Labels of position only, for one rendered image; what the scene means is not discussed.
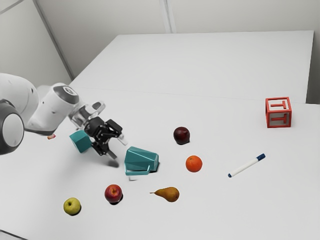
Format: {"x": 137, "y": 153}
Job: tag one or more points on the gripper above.
{"x": 96, "y": 130}

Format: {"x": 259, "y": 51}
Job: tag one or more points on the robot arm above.
{"x": 30, "y": 105}

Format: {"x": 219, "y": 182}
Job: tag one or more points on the teal faceted mug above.
{"x": 141, "y": 160}

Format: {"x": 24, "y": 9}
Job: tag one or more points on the teal cube block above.
{"x": 80, "y": 141}

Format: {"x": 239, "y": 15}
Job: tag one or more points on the small orange pink object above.
{"x": 51, "y": 136}

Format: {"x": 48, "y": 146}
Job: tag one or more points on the dark red apple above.
{"x": 181, "y": 135}

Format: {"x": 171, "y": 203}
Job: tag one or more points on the green apple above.
{"x": 72, "y": 206}

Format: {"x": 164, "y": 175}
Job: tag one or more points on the brown pear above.
{"x": 168, "y": 194}

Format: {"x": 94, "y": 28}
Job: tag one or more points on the orange fruit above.
{"x": 194, "y": 163}

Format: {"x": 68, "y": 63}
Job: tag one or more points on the white marker with blue cap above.
{"x": 246, "y": 165}

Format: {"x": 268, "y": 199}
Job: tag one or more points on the red and white letter block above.
{"x": 278, "y": 112}

